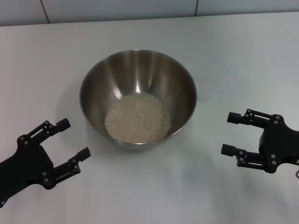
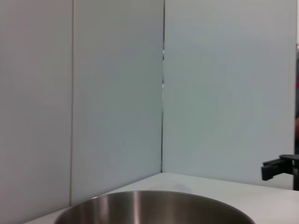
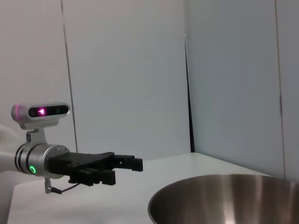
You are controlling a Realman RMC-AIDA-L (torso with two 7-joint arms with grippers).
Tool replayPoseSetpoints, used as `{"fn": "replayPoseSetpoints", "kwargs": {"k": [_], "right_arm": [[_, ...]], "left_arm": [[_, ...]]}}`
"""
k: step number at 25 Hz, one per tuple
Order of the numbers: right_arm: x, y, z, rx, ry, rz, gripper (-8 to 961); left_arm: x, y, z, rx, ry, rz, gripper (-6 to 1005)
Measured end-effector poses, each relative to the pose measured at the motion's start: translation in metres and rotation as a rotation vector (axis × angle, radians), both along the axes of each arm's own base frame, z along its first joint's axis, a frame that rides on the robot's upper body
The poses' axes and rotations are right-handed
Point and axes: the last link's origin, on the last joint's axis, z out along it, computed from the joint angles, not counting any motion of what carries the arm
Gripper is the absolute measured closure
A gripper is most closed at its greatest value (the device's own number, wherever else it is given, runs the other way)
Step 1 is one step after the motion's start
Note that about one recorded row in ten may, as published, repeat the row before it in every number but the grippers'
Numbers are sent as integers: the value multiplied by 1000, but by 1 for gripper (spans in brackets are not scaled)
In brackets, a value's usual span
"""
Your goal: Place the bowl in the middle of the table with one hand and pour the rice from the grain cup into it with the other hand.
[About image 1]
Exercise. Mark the white rice grains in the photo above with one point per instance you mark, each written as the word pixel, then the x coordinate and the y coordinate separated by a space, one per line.
pixel 137 119

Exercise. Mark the stainless steel mixing bowl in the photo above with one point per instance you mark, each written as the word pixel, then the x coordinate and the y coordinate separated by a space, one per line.
pixel 140 77

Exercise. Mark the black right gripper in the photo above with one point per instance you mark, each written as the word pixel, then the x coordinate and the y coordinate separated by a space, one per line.
pixel 280 144

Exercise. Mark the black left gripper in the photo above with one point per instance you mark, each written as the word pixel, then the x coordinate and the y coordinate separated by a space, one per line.
pixel 30 163

